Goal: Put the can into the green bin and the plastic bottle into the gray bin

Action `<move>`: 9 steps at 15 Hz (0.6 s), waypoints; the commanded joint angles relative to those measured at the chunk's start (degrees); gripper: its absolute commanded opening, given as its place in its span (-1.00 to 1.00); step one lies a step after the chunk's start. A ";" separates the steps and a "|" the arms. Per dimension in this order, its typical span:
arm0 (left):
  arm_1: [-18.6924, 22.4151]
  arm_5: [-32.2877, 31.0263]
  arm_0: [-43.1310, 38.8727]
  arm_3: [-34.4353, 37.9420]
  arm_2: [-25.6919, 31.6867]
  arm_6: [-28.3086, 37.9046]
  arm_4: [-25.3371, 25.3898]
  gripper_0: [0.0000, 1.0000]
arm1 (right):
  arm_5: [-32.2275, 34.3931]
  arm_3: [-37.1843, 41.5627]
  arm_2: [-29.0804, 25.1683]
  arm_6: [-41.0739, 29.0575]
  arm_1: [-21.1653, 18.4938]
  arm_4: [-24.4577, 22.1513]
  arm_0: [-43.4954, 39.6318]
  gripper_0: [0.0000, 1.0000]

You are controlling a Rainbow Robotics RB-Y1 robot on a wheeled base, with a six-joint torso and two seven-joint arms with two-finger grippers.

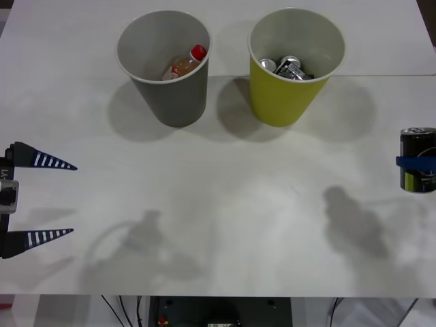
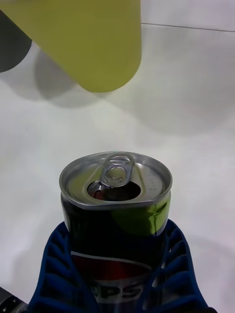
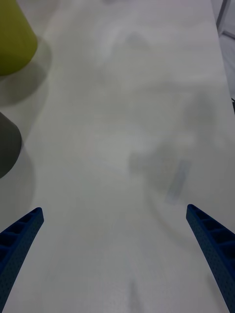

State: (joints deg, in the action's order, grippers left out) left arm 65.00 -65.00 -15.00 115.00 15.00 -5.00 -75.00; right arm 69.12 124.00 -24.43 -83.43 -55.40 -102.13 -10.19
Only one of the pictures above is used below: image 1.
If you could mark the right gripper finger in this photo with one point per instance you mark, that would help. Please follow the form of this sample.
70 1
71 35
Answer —
413 162

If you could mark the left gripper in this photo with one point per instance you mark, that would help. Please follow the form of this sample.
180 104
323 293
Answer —
7 170

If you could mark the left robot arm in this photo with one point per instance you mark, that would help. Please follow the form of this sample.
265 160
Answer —
8 195

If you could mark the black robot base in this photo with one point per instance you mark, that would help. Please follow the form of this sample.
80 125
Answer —
221 311

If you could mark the yellow-green plastic bin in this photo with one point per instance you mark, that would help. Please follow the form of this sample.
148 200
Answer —
279 102

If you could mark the silver can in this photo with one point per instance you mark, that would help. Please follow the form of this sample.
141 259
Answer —
268 64

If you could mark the grey plastic bin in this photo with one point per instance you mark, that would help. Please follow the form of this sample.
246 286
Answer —
177 102

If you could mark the red-capped plastic bottle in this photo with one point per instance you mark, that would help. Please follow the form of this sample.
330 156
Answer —
185 65

